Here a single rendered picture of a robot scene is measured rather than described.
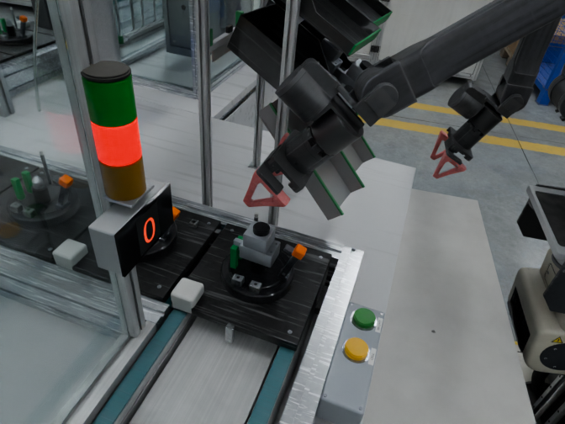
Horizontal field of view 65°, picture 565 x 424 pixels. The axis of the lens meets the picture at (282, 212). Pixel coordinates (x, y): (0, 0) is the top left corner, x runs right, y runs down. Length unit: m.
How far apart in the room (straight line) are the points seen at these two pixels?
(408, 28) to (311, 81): 4.15
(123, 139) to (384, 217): 0.86
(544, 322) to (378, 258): 0.41
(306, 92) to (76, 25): 0.27
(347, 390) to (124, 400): 0.34
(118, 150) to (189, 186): 0.76
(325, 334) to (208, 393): 0.22
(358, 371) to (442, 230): 0.60
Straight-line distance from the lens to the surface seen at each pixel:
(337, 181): 1.05
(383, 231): 1.20
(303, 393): 0.75
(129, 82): 0.51
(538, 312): 1.26
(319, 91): 0.60
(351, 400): 0.75
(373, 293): 1.03
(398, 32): 4.74
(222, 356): 0.82
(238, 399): 0.78
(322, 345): 0.80
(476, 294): 1.13
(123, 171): 0.55
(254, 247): 0.79
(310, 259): 0.91
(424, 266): 1.14
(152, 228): 0.62
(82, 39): 0.51
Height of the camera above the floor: 1.60
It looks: 38 degrees down
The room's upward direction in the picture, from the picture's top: 6 degrees clockwise
